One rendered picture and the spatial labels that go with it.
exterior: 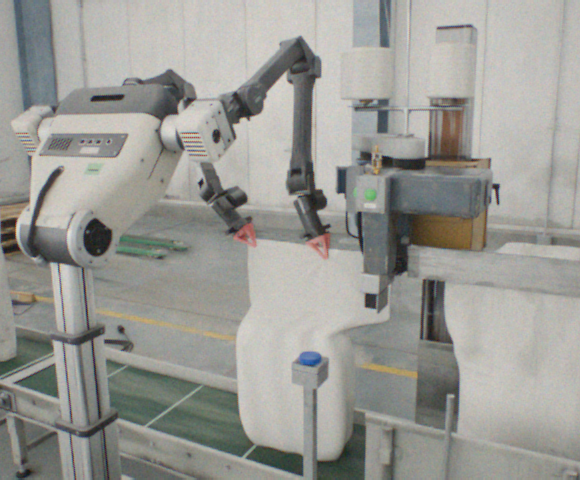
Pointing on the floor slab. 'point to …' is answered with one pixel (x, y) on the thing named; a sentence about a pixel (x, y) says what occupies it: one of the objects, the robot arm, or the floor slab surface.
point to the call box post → (309, 433)
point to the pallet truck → (149, 244)
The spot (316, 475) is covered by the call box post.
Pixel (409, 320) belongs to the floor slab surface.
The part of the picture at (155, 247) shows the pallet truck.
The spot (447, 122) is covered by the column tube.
